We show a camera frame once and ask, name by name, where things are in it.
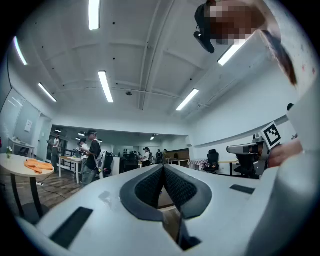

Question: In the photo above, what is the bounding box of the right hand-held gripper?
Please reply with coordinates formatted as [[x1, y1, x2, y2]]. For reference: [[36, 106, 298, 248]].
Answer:
[[226, 121, 282, 176]]

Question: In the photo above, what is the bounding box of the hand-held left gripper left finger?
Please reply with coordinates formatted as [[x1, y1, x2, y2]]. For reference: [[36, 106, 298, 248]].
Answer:
[[18, 164, 182, 256]]

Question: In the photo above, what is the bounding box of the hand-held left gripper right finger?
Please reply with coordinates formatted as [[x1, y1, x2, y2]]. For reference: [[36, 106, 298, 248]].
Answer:
[[163, 164, 272, 256]]

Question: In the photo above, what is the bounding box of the person's right forearm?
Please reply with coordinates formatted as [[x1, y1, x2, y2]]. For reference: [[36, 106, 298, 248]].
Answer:
[[267, 138, 304, 169]]

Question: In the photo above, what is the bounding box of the yellow-top table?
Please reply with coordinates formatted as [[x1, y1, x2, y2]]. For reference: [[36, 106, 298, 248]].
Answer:
[[218, 159, 238, 176]]

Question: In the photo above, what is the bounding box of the checkered cloth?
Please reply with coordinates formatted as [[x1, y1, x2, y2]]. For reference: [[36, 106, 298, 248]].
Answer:
[[187, 158, 209, 171]]

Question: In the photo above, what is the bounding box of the wooden partition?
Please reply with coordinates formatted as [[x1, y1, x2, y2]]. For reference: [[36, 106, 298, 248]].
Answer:
[[164, 148, 190, 168]]

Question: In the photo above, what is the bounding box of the white backpack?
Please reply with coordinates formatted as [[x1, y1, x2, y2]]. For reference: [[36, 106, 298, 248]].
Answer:
[[96, 149, 108, 176]]

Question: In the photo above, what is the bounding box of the white-legged wooden table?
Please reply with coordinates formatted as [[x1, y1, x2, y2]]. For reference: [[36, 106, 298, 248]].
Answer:
[[58, 154, 84, 185]]

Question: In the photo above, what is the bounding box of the orange cloth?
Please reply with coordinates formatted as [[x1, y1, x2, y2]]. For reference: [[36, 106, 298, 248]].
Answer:
[[24, 158, 54, 175]]

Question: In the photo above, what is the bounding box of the white star-print shirt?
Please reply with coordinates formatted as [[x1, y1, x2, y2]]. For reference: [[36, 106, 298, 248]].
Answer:
[[254, 0, 320, 153]]

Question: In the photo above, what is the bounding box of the round white side table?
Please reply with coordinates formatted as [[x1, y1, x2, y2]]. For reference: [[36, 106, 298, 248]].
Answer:
[[0, 153, 55, 221]]

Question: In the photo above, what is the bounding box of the person's head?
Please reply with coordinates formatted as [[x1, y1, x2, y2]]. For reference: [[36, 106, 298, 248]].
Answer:
[[209, 0, 266, 46]]

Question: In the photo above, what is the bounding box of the black head-worn camera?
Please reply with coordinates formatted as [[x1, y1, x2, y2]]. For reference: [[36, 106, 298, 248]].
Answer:
[[193, 3, 216, 54]]

